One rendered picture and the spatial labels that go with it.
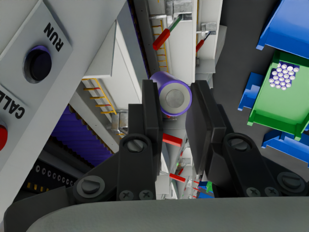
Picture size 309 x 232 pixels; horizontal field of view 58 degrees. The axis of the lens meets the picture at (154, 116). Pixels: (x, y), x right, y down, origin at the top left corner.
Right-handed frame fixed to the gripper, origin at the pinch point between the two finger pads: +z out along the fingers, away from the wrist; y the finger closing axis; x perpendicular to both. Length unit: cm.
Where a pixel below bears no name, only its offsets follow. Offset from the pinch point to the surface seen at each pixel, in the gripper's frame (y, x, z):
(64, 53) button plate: -6.0, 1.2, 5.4
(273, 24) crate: 41, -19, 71
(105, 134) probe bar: -5.8, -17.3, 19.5
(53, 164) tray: -16.2, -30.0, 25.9
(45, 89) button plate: -7.0, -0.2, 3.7
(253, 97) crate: 53, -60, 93
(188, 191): 40, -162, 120
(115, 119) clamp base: -4.2, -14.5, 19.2
